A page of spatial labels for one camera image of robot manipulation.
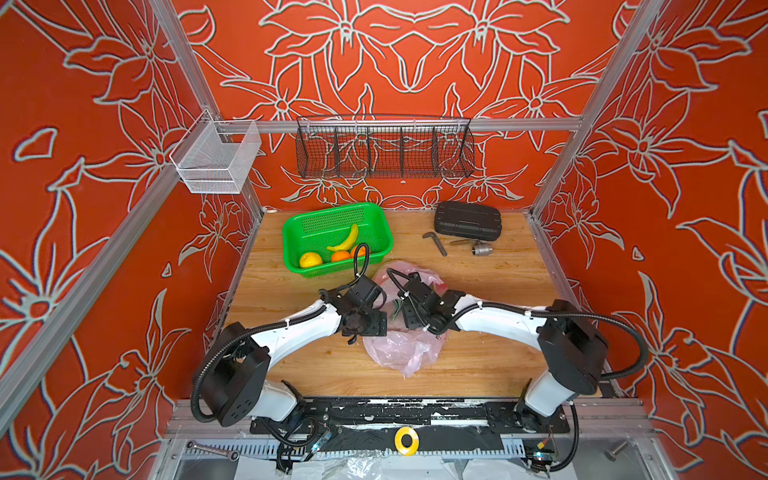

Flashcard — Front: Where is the black hex key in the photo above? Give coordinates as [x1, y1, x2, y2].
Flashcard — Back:
[422, 231, 448, 257]

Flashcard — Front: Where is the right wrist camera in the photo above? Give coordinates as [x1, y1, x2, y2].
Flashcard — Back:
[404, 272, 431, 301]

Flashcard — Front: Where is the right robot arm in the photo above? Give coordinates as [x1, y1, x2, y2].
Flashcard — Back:
[386, 268, 650, 432]

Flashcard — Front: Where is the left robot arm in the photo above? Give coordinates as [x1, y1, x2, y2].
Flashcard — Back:
[189, 243, 388, 427]

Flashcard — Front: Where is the yellow banana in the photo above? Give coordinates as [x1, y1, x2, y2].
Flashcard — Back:
[327, 224, 359, 252]

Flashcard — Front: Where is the white mesh wall basket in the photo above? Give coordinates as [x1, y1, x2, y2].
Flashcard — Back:
[170, 116, 262, 194]

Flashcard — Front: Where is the yellow tape roll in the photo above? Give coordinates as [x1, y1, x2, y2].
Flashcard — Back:
[394, 426, 420, 457]

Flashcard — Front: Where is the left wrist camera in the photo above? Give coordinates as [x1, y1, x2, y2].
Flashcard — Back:
[347, 275, 387, 309]

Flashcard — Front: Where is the yellow apple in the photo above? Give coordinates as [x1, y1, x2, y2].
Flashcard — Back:
[299, 252, 323, 269]

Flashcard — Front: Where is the black wire wall basket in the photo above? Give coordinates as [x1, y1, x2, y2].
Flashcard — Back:
[295, 114, 476, 180]

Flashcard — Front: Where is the metal drill chuck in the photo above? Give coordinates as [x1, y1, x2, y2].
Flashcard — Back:
[449, 239, 493, 257]

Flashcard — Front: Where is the black tool case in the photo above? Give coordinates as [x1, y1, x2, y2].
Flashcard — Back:
[434, 201, 502, 241]

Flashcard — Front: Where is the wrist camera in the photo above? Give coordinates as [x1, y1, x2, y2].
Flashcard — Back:
[347, 275, 387, 309]
[404, 272, 431, 301]

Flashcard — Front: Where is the pink plastic bag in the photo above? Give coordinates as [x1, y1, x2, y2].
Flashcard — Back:
[363, 260, 448, 378]

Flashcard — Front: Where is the silver wrench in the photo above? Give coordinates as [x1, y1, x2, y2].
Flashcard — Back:
[186, 440, 240, 462]

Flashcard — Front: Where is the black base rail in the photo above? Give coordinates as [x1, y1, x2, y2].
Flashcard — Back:
[249, 395, 571, 437]

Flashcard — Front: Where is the green plastic basket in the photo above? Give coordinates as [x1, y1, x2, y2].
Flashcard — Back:
[282, 202, 394, 278]

